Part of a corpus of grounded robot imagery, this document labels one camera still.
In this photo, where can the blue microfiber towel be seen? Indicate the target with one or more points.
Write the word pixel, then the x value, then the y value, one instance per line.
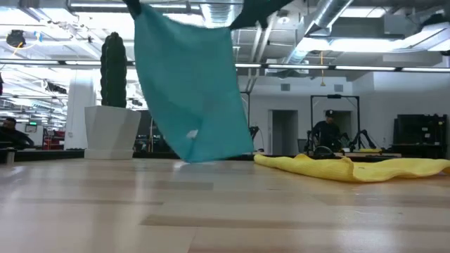
pixel 190 88

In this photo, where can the yellow microfiber towel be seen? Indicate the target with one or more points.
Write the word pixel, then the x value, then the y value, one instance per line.
pixel 334 168

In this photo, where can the green cactus plant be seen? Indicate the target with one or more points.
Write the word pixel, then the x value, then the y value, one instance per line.
pixel 114 70

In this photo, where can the ceiling light strip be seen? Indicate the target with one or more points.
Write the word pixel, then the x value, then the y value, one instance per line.
pixel 35 62
pixel 364 67

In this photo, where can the grey doorway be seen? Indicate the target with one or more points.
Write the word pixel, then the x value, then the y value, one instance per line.
pixel 284 131

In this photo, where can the white column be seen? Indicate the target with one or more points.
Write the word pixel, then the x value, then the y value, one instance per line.
pixel 79 112

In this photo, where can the black round ceiling device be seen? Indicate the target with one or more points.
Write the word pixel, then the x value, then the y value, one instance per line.
pixel 15 38

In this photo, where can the white hexagonal plant pot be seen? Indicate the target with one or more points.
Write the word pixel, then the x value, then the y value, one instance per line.
pixel 110 130

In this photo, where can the person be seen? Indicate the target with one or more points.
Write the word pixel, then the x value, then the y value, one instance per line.
pixel 327 131
pixel 14 137

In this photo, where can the black background robot station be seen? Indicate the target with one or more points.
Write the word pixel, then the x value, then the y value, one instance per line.
pixel 358 140

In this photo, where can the black equipment cabinet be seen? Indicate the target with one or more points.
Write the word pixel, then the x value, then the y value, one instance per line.
pixel 420 135

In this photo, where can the silver ventilation duct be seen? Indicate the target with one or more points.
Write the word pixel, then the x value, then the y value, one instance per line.
pixel 327 21

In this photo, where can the black aluminium table frame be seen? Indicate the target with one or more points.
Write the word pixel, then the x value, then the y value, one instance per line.
pixel 45 155

